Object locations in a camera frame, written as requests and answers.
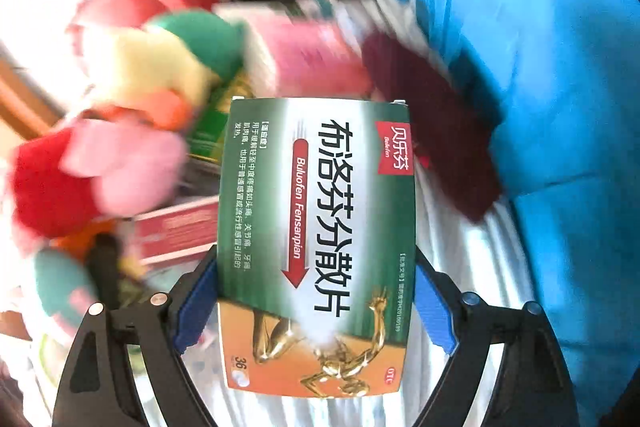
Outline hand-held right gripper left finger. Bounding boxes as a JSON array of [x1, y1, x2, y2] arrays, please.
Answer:
[[52, 246, 221, 427]]

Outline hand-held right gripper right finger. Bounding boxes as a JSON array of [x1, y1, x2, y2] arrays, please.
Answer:
[[414, 251, 584, 427]]

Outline teal pink pig plush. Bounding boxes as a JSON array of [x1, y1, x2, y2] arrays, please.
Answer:
[[27, 247, 101, 338]]

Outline green medicine box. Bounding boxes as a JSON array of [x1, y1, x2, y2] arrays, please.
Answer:
[[216, 96, 418, 400]]

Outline red pink pig plush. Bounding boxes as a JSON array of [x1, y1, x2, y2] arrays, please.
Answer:
[[7, 117, 188, 240]]

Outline blue plastic storage bin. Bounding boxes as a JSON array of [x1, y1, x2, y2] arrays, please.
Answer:
[[375, 0, 640, 427]]

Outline desktop with white striped cloth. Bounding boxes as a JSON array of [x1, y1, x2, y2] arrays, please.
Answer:
[[130, 0, 533, 427]]

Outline green yellow box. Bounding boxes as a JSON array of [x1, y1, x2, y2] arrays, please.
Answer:
[[187, 74, 256, 165]]

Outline dark red cloth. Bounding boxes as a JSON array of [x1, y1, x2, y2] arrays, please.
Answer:
[[360, 32, 506, 223]]

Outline green yellow orange plush toy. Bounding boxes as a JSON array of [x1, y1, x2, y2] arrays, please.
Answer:
[[82, 9, 248, 132]]

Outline pink box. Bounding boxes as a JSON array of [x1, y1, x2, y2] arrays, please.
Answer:
[[212, 0, 373, 100]]

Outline wooden door frame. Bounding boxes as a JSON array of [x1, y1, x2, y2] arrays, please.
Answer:
[[0, 57, 68, 142]]

